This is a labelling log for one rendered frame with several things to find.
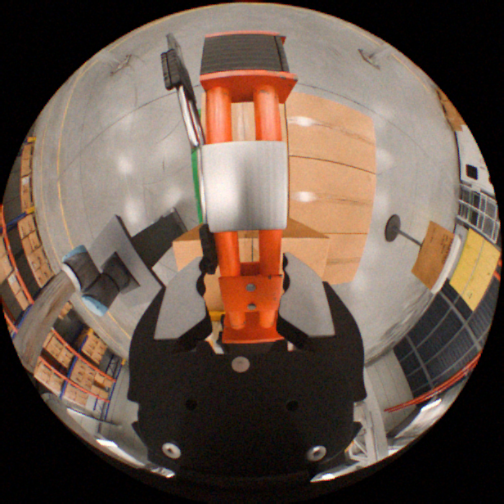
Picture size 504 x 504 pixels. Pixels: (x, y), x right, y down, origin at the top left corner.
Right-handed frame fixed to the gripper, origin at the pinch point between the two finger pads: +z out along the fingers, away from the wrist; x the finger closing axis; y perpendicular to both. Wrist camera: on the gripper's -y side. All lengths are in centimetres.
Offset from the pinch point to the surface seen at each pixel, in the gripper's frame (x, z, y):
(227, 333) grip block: -2.9, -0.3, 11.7
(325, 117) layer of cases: 42, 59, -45
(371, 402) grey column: 105, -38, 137
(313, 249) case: 16.8, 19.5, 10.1
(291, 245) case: 10.7, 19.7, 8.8
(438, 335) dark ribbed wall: 1062, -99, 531
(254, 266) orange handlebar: 1.0, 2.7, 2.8
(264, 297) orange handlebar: 1.9, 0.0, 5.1
